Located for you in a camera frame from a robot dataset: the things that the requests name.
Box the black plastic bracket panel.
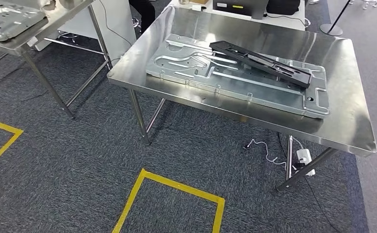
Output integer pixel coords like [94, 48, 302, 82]
[209, 40, 312, 89]

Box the stainless steel workbench table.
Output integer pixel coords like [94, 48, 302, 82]
[107, 5, 377, 193]

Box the stamped sheet metal panel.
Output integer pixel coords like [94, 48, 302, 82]
[145, 33, 330, 119]
[0, 0, 48, 42]

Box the yellow floor tape square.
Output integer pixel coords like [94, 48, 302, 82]
[112, 168, 226, 233]

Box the person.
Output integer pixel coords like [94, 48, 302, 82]
[129, 0, 156, 33]

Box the grey laptop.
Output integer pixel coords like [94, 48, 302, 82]
[212, 0, 269, 20]

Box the white cabinet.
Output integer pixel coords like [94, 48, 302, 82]
[33, 0, 137, 67]

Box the white power adapter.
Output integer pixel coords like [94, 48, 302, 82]
[295, 148, 312, 166]

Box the white table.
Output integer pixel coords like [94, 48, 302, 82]
[169, 0, 306, 32]

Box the black bag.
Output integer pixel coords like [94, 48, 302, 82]
[266, 0, 301, 16]

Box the white floor cable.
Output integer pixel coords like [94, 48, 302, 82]
[243, 138, 288, 171]

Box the thin black cable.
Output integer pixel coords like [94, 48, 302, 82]
[98, 0, 134, 49]

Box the chrome stanchion post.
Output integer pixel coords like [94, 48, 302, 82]
[320, 0, 352, 36]

